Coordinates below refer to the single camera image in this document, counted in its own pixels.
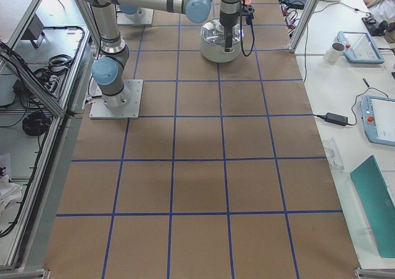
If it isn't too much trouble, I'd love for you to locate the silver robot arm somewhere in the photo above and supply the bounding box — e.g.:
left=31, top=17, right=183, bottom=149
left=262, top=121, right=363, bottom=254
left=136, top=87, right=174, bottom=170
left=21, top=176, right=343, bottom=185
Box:
left=116, top=5, right=154, bottom=26
left=81, top=0, right=241, bottom=108

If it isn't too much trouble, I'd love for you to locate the pale green electric pot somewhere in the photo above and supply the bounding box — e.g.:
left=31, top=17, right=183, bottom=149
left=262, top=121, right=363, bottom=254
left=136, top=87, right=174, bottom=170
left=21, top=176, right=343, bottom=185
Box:
left=201, top=37, right=241, bottom=63

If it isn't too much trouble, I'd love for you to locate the glass pot lid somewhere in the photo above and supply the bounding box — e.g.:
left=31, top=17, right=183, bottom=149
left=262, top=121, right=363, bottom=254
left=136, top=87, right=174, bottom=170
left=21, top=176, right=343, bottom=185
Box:
left=201, top=18, right=241, bottom=48

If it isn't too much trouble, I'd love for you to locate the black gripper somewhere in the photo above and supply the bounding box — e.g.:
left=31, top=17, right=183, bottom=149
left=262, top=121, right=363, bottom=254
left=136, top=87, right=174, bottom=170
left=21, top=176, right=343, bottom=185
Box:
left=220, top=12, right=239, bottom=52
left=241, top=4, right=255, bottom=25

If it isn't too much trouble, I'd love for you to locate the near blue teach pendant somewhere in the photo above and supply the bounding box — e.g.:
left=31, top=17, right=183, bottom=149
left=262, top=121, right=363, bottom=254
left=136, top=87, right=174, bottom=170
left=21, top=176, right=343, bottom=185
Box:
left=361, top=95, right=394, bottom=146

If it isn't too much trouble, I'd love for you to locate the white mug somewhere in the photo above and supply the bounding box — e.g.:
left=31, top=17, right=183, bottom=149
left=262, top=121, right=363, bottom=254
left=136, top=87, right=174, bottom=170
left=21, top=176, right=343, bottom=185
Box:
left=323, top=42, right=345, bottom=64

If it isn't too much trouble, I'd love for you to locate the aluminium side frame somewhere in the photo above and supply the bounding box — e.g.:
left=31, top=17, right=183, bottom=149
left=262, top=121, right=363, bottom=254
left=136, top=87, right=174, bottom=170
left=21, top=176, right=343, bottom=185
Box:
left=1, top=0, right=90, bottom=270

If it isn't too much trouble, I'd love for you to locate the aluminium frame post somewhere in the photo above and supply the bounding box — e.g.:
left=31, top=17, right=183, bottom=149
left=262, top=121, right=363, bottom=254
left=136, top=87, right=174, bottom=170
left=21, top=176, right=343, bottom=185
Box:
left=288, top=0, right=319, bottom=53

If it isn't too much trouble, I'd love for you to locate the black box on stand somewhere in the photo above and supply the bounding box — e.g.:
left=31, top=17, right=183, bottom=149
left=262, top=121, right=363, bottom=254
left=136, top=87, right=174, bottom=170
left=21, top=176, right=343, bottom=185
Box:
left=21, top=14, right=46, bottom=49

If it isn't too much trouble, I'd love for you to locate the clear acrylic holder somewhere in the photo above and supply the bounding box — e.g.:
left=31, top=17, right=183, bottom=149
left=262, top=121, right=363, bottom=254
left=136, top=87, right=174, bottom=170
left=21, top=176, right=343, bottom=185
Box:
left=322, top=138, right=344, bottom=170

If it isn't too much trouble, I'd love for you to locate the coiled black cable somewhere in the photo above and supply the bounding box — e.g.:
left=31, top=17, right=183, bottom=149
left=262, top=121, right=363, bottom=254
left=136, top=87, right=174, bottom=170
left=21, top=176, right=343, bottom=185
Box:
left=22, top=110, right=51, bottom=136

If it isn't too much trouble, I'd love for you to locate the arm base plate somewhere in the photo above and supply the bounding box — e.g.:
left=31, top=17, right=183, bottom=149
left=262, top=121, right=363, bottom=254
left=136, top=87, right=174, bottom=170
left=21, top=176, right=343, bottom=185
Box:
left=89, top=80, right=143, bottom=119
left=117, top=9, right=154, bottom=26

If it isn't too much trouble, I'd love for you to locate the white cloth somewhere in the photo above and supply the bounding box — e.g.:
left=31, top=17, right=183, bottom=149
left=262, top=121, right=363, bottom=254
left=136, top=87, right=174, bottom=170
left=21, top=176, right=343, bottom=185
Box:
left=0, top=152, right=23, bottom=218

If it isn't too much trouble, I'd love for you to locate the far blue teach pendant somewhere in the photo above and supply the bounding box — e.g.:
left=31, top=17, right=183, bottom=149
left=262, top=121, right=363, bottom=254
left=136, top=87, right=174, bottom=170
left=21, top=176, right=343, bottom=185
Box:
left=337, top=31, right=385, bottom=64

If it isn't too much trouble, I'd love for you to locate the blue teach pendant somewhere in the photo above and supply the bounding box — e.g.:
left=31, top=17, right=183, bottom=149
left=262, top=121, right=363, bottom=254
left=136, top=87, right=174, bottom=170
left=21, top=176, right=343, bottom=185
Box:
left=361, top=95, right=394, bottom=146
left=337, top=31, right=385, bottom=64

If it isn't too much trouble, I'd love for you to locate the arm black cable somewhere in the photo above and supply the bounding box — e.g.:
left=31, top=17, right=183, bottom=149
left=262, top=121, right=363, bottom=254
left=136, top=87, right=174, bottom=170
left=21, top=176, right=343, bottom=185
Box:
left=239, top=1, right=256, bottom=57

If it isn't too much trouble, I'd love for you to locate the black laptop charger brick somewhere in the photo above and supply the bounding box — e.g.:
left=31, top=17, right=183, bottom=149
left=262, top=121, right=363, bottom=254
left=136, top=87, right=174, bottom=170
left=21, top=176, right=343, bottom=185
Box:
left=280, top=0, right=307, bottom=10

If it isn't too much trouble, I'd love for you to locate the black power adapter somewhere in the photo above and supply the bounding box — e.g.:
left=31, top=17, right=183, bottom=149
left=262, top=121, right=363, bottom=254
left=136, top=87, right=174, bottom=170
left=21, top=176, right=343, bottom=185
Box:
left=314, top=112, right=356, bottom=127

